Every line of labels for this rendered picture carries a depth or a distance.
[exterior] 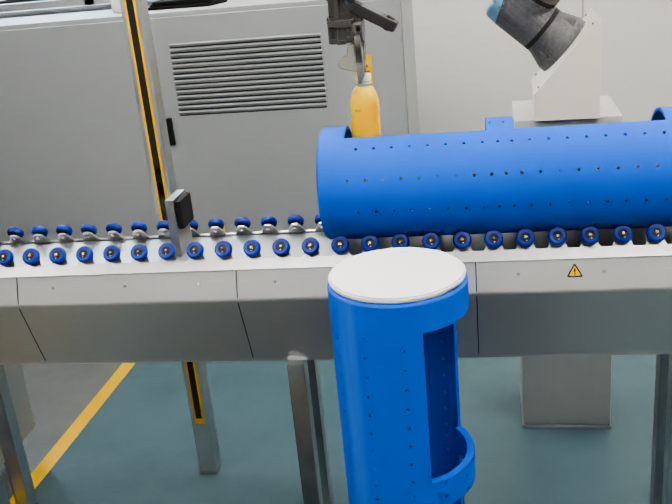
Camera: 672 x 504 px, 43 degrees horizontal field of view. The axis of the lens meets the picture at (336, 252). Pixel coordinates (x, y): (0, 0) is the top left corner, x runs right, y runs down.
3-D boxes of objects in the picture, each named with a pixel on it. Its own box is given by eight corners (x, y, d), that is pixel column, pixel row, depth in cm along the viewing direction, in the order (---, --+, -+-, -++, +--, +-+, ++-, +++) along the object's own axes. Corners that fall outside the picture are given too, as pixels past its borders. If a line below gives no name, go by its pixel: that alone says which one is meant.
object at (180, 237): (184, 243, 234) (176, 189, 229) (198, 243, 233) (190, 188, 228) (173, 256, 225) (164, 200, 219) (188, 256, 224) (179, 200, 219)
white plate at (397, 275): (330, 305, 159) (331, 310, 160) (477, 290, 159) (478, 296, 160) (326, 253, 185) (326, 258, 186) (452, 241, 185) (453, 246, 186)
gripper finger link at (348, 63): (340, 85, 206) (338, 46, 204) (365, 83, 205) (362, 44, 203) (338, 85, 203) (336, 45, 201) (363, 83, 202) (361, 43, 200)
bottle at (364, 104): (361, 151, 218) (357, 79, 212) (386, 153, 215) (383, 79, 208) (348, 158, 213) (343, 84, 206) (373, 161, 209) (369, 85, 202)
